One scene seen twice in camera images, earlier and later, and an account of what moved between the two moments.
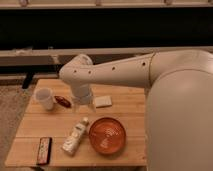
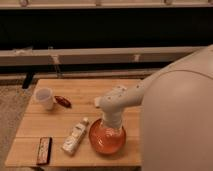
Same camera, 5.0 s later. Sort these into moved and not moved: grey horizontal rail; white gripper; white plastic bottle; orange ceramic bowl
Moved: white gripper
Not moved: orange ceramic bowl; grey horizontal rail; white plastic bottle
